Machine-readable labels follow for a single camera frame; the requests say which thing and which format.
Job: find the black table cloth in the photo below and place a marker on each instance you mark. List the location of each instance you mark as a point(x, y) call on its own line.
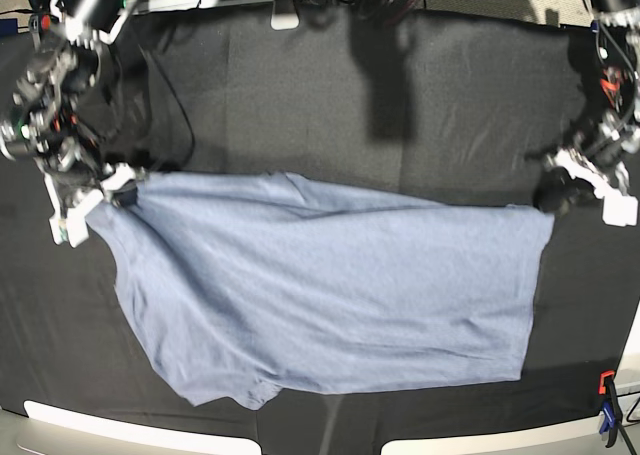
point(444, 106)

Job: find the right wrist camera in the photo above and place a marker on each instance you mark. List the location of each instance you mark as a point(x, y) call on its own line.
point(68, 225)

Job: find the white camera stand base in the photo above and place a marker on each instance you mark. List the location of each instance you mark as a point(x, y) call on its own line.
point(284, 15)

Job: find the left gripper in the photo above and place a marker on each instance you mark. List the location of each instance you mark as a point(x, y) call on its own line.
point(574, 181)

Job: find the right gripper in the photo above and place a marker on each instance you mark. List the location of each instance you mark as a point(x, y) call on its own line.
point(118, 183)

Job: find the orange blue clamp near right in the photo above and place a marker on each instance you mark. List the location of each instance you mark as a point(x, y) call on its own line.
point(609, 408)

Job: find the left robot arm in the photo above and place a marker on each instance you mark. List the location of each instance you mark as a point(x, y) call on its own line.
point(610, 131)

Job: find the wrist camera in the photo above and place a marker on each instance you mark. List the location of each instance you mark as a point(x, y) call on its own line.
point(68, 225)
point(620, 210)

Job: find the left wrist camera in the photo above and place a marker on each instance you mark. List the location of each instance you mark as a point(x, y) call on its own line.
point(620, 210)

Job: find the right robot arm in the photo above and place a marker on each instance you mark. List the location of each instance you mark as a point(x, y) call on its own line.
point(74, 56)

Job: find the light blue t-shirt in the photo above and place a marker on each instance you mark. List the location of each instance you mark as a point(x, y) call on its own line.
point(243, 286)

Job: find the orange black clamp far left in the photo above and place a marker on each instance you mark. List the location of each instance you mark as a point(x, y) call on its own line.
point(38, 25)

